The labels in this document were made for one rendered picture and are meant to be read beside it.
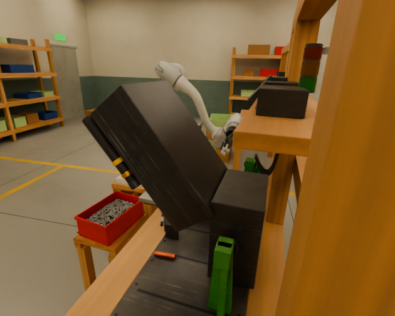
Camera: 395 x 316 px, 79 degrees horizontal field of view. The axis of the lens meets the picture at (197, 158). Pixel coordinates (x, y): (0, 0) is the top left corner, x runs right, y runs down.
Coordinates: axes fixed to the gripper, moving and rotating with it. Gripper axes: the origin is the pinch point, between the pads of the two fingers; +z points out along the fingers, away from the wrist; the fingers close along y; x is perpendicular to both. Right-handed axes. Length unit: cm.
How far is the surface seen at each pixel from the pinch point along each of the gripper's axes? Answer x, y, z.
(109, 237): -16, -52, 53
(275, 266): 39, 6, 48
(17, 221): -76, -253, 7
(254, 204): 4, 25, 51
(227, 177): -1.3, 13.0, 34.1
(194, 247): 12, -17, 50
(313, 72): -15, 60, 32
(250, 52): 17, -107, -633
